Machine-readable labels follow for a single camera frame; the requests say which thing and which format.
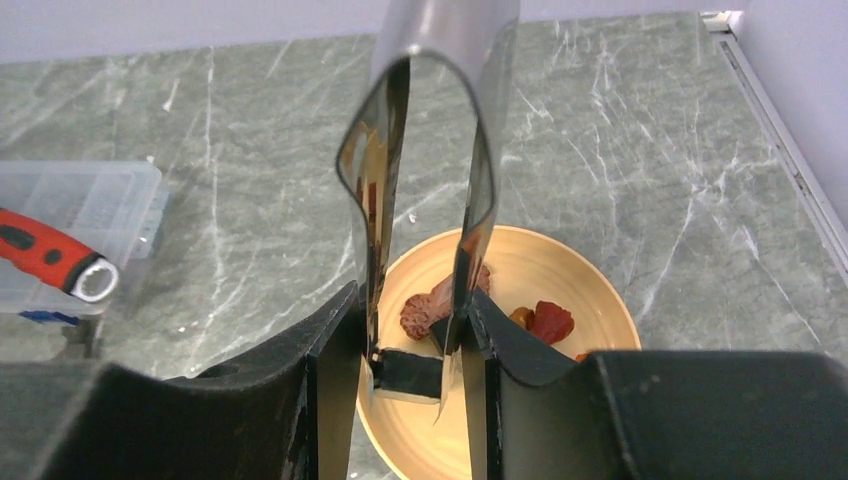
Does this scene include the orange red food piece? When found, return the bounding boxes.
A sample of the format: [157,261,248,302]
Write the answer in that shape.
[509,307,535,331]

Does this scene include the clear plastic screw box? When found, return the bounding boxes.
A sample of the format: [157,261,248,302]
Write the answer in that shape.
[1,160,169,323]

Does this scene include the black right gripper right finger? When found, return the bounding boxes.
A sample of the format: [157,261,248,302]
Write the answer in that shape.
[462,292,847,479]

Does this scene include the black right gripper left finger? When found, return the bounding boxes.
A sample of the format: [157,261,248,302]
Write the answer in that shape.
[26,283,365,479]

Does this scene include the brown meat piece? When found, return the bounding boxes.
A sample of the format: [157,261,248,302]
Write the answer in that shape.
[399,275,453,340]

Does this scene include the red handled adjustable wrench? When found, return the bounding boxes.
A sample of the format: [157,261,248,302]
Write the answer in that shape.
[1,208,120,304]

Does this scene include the aluminium rail on right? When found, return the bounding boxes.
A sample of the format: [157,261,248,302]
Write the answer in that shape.
[700,11,847,279]

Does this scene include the black sushi roll piece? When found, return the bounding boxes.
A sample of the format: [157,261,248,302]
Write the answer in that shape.
[369,349,442,404]

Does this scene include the shiny metal tongs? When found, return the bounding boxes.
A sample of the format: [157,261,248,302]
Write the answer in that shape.
[335,1,520,407]

